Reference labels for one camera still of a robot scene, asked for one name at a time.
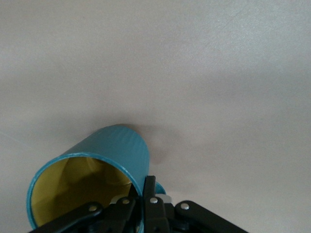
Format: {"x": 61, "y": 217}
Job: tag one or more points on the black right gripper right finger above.
{"x": 155, "y": 216}

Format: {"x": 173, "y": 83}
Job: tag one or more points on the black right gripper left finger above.
{"x": 97, "y": 218}

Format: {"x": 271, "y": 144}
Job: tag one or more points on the teal cup with yellow inside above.
{"x": 116, "y": 145}

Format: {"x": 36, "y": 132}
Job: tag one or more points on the brown table cover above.
{"x": 170, "y": 60}

